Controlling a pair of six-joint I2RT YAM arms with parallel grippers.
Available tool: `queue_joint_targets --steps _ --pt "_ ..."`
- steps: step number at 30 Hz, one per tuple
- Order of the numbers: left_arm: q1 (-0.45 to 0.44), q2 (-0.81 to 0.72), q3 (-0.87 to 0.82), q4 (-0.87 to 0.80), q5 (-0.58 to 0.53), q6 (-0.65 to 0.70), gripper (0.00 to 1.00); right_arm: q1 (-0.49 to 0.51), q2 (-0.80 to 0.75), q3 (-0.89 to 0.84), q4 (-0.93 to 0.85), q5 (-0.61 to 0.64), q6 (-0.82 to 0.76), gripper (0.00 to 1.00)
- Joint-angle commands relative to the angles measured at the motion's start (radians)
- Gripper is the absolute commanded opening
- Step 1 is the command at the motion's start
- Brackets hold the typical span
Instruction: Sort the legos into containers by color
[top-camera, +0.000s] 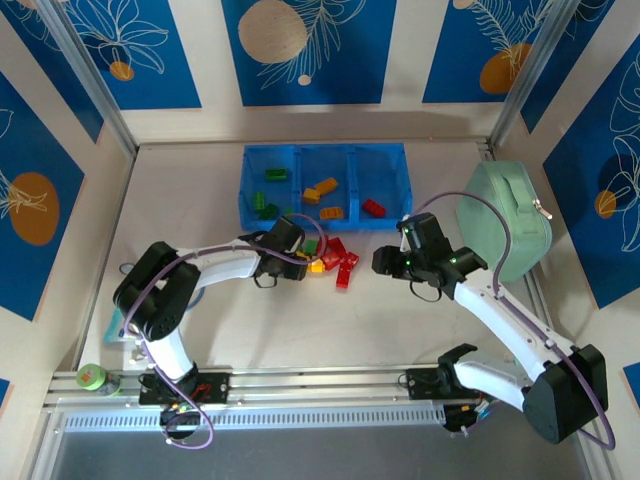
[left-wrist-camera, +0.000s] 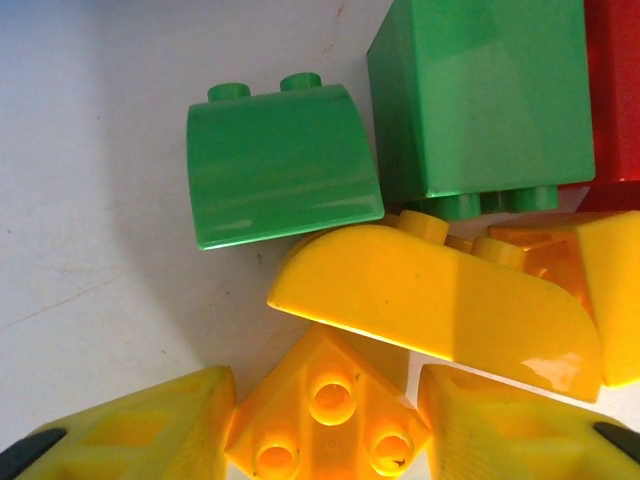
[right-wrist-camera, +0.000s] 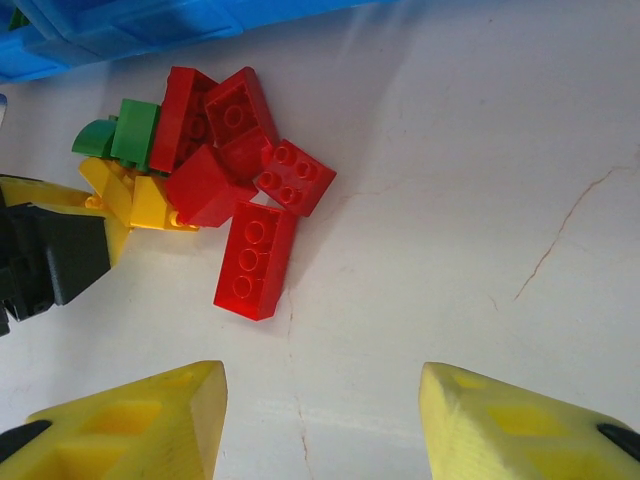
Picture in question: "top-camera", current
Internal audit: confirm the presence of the mint green zipper case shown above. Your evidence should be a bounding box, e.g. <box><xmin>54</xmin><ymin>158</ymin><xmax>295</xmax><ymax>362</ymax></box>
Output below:
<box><xmin>455</xmin><ymin>159</ymin><xmax>554</xmax><ymax>284</ymax></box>

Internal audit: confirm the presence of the blue three-compartment bin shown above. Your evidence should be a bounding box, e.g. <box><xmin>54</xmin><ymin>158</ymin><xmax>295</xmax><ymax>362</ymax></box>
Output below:
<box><xmin>237</xmin><ymin>142</ymin><xmax>415</xmax><ymax>234</ymax></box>

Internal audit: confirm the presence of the colourful plastic packet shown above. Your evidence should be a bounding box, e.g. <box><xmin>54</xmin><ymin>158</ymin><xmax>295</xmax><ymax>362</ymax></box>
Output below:
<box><xmin>102</xmin><ymin>305</ymin><xmax>140</xmax><ymax>347</ymax></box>

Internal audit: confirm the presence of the green tape roll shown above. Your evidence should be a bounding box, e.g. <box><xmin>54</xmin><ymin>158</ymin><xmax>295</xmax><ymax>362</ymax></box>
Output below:
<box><xmin>75</xmin><ymin>363</ymin><xmax>123</xmax><ymax>399</ymax></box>

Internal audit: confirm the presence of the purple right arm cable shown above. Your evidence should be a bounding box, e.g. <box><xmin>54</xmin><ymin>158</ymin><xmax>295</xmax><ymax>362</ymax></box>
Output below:
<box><xmin>407</xmin><ymin>192</ymin><xmax>616</xmax><ymax>451</ymax></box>

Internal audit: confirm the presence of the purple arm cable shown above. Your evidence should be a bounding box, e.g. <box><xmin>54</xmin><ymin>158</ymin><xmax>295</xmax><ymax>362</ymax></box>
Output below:
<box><xmin>407</xmin><ymin>192</ymin><xmax>616</xmax><ymax>451</ymax></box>
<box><xmin>122</xmin><ymin>213</ymin><xmax>329</xmax><ymax>451</ymax></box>

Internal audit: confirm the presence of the aluminium frame rail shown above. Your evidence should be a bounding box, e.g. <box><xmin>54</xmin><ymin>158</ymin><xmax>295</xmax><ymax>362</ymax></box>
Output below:
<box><xmin>44</xmin><ymin>366</ymin><xmax>594</xmax><ymax>410</ymax></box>

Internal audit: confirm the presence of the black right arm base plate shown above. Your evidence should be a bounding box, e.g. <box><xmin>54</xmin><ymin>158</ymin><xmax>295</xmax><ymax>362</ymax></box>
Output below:
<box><xmin>405</xmin><ymin>367</ymin><xmax>451</xmax><ymax>401</ymax></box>

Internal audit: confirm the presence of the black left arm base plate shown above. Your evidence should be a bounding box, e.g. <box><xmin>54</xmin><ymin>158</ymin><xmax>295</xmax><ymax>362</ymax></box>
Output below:
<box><xmin>138</xmin><ymin>370</ymin><xmax>231</xmax><ymax>406</ymax></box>

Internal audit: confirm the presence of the grey slotted cable duct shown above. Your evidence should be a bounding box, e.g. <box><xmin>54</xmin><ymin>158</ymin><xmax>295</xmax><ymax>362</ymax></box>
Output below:
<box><xmin>63</xmin><ymin>405</ymin><xmax>446</xmax><ymax>432</ymax></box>

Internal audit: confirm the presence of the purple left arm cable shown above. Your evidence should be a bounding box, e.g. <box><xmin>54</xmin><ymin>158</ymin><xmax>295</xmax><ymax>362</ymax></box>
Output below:
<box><xmin>122</xmin><ymin>213</ymin><xmax>329</xmax><ymax>451</ymax></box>

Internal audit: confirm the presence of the aluminium corner post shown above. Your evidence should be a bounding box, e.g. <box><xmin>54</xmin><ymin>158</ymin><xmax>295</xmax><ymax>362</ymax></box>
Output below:
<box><xmin>489</xmin><ymin>0</ymin><xmax>584</xmax><ymax>149</ymax></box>
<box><xmin>35</xmin><ymin>0</ymin><xmax>140</xmax><ymax>155</ymax></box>

